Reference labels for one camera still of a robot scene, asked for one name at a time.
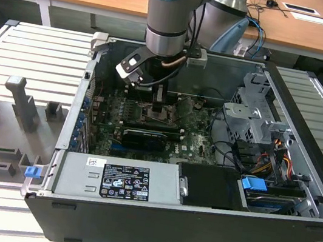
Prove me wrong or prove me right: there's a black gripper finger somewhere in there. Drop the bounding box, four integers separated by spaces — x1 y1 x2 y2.
157 84 170 118
149 84 163 117

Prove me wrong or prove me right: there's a metal socket cover frame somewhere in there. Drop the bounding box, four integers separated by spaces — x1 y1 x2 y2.
168 94 199 126

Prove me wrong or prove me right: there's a black RAM slot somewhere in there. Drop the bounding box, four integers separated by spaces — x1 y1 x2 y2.
122 118 185 135
127 85 182 101
126 90 181 107
121 123 185 140

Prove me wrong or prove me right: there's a CPU socket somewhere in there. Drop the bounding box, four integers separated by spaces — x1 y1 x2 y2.
138 99 182 130

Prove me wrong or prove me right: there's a black graphics card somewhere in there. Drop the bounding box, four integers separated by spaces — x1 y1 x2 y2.
119 126 169 155

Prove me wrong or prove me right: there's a green motherboard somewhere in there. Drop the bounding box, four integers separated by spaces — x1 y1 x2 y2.
84 81 230 174

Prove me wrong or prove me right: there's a grey case latch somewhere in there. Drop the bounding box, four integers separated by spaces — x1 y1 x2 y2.
88 30 112 55

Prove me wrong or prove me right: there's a silver metal drive cage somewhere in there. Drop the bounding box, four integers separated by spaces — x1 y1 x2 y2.
217 67 304 152

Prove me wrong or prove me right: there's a black plastic shroud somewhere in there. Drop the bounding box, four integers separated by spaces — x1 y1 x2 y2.
172 160 255 216

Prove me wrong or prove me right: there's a grey power supply unit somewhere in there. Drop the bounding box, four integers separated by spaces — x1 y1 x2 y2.
52 145 189 214

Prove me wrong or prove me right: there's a blue disk carrier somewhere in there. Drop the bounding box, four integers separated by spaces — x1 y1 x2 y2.
239 175 269 193

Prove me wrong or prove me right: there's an open black PC case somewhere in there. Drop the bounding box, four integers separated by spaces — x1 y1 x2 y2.
18 24 323 242

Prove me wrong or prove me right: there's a blue case latch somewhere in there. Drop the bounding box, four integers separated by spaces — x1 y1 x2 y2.
24 164 43 181

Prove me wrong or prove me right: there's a hard disk drive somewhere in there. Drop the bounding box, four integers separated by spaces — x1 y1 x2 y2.
241 186 301 218

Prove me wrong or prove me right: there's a grey parts rack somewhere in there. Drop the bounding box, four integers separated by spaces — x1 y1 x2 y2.
0 73 74 194

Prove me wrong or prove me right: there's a white paper sheet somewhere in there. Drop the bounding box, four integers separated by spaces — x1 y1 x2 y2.
288 11 323 26

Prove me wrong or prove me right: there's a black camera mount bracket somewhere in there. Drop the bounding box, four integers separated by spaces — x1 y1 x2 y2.
115 42 159 79

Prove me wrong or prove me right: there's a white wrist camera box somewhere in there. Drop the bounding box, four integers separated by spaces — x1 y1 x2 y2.
113 54 148 89

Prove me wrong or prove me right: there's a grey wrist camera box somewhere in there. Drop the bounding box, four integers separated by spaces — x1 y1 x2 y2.
185 47 209 71

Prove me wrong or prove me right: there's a thin black wire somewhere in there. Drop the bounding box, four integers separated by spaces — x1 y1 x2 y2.
198 86 230 104

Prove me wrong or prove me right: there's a thick black wire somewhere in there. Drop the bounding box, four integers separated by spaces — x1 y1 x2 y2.
203 138 249 173

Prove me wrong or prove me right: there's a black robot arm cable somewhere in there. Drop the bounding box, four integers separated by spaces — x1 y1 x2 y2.
185 0 208 52

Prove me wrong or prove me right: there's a blue cable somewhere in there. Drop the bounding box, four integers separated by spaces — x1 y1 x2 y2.
242 16 270 57

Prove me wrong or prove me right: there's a yellow red orange wire bundle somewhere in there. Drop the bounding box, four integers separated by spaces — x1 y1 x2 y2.
250 135 297 181

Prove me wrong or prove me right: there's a desk cable grommet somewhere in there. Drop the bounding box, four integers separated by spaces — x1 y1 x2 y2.
282 2 321 16

